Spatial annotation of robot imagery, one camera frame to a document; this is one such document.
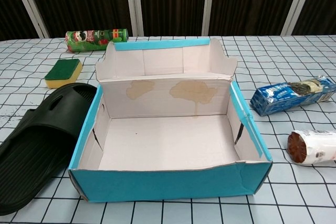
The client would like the white and teal shoebox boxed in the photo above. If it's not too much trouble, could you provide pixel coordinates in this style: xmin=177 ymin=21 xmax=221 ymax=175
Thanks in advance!
xmin=68 ymin=37 xmax=272 ymax=203

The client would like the black rubber slipper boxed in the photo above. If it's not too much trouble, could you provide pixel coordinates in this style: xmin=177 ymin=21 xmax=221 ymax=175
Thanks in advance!
xmin=0 ymin=82 xmax=98 ymax=204

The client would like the green Pringles can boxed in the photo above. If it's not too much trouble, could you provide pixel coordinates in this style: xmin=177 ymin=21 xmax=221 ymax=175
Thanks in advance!
xmin=65 ymin=28 xmax=129 ymax=52

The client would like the green and yellow sponge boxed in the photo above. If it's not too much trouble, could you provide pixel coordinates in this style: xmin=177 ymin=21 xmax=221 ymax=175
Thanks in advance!
xmin=44 ymin=58 xmax=83 ymax=89

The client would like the blue Oreo cookie pack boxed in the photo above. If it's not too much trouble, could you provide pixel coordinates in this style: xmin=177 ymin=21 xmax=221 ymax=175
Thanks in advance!
xmin=249 ymin=76 xmax=336 ymax=116

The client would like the checkered light blue tablecloth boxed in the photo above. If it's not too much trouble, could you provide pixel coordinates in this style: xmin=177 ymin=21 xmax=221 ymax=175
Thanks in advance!
xmin=0 ymin=34 xmax=336 ymax=224

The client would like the white-label brown drink bottle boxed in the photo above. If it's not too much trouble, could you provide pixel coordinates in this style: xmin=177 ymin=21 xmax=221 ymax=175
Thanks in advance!
xmin=287 ymin=129 xmax=336 ymax=166

